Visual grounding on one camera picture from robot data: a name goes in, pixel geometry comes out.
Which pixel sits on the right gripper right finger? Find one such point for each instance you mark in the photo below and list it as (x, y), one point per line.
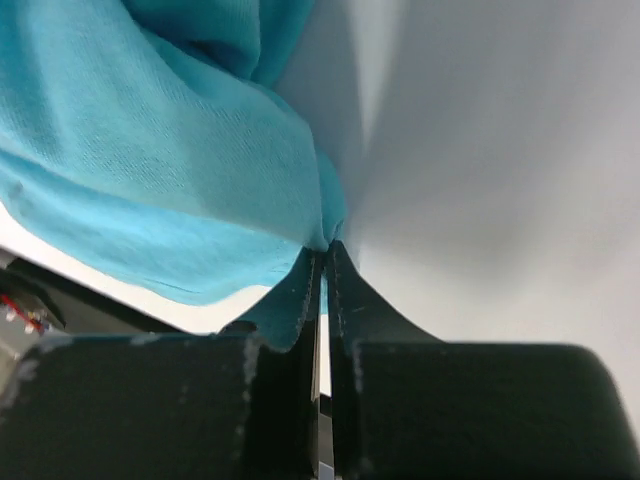
(407, 405)

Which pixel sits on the light blue t-shirt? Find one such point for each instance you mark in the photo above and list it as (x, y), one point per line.
(145, 139)

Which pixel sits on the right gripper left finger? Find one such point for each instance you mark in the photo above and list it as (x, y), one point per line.
(238, 404)

